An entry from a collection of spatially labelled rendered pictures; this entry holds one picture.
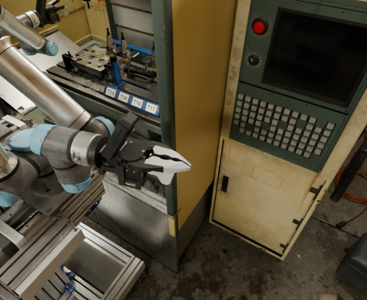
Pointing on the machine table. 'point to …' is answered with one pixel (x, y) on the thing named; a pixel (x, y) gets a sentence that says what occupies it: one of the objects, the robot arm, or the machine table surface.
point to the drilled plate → (94, 62)
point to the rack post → (116, 75)
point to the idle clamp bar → (139, 72)
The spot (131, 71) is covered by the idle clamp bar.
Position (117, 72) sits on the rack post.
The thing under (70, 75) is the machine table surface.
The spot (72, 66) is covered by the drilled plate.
